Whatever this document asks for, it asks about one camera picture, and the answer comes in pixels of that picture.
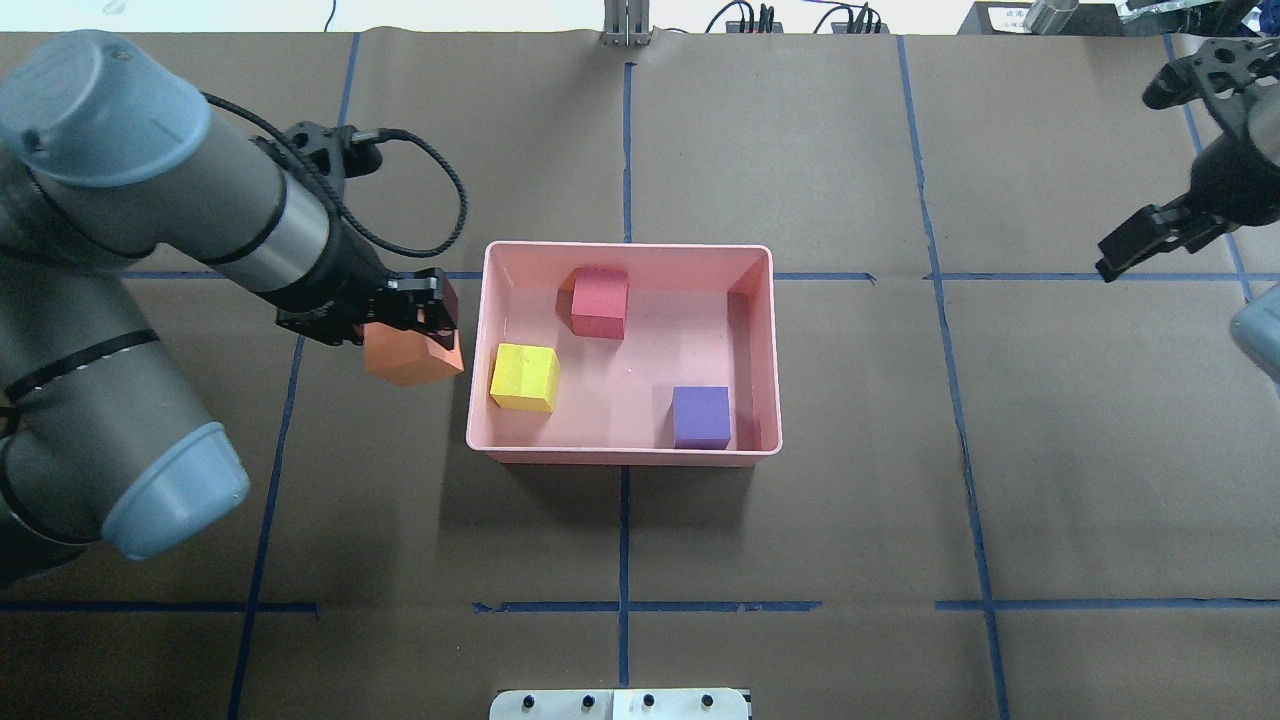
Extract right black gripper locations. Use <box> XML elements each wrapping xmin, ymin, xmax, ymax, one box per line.
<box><xmin>1094</xmin><ymin>133</ymin><xmax>1279</xmax><ymax>283</ymax></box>

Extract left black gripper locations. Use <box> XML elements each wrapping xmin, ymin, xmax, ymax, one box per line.
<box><xmin>275</xmin><ymin>215</ymin><xmax>460</xmax><ymax>347</ymax></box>

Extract orange foam block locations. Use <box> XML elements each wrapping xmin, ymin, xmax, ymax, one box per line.
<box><xmin>364</xmin><ymin>323</ymin><xmax>465</xmax><ymax>387</ymax></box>

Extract yellow foam block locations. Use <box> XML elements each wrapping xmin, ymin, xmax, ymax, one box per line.
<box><xmin>489</xmin><ymin>343</ymin><xmax>561</xmax><ymax>414</ymax></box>

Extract red foam block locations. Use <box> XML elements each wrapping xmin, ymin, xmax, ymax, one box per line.
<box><xmin>556</xmin><ymin>266</ymin><xmax>630</xmax><ymax>341</ymax></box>

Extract purple foam block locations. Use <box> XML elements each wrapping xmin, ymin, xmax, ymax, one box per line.
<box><xmin>671</xmin><ymin>386</ymin><xmax>732</xmax><ymax>451</ymax></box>

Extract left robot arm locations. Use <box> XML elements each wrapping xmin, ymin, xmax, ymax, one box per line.
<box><xmin>3</xmin><ymin>29</ymin><xmax>468</xmax><ymax>585</ymax></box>

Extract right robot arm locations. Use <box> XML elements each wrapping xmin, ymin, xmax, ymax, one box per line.
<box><xmin>1055</xmin><ymin>97</ymin><xmax>1277</xmax><ymax>405</ymax></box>

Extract pink plastic bin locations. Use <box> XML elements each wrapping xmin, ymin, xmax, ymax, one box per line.
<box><xmin>466</xmin><ymin>241</ymin><xmax>783</xmax><ymax>468</ymax></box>

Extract white mounting pillar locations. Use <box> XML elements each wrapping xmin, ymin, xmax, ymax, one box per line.
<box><xmin>488</xmin><ymin>687</ymin><xmax>753</xmax><ymax>719</ymax></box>

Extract aluminium frame post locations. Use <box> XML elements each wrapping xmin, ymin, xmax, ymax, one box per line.
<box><xmin>600</xmin><ymin>0</ymin><xmax>653</xmax><ymax>47</ymax></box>

